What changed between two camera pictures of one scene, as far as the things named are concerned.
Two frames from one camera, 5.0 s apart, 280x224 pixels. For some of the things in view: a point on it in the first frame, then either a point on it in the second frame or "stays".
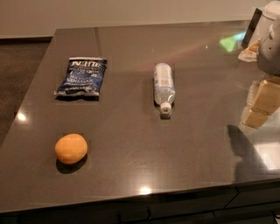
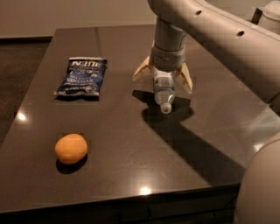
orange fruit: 71,148 stays
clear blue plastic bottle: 164,86 stays
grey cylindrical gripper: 269,57 -> 168,59
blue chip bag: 83,76 stays
